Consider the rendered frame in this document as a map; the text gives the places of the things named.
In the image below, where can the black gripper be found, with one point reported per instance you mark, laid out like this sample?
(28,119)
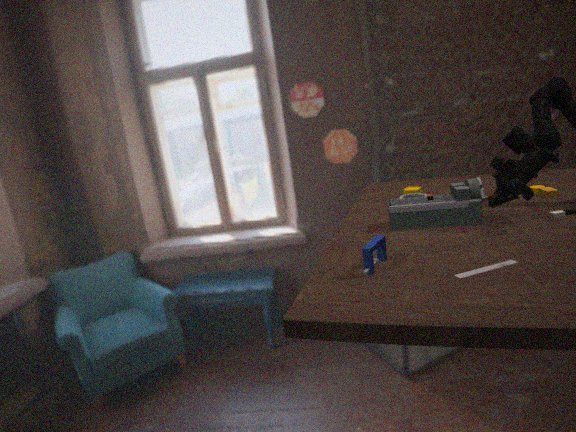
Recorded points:
(508,189)

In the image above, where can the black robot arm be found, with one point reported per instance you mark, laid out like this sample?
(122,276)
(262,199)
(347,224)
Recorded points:
(545,139)

